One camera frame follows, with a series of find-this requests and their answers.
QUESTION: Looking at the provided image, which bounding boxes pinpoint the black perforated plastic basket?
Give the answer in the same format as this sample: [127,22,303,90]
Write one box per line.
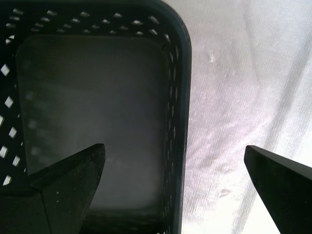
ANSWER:
[0,0,192,234]

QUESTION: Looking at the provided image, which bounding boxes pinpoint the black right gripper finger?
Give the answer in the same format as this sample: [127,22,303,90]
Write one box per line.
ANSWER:
[0,143,106,234]
[244,145,312,234]

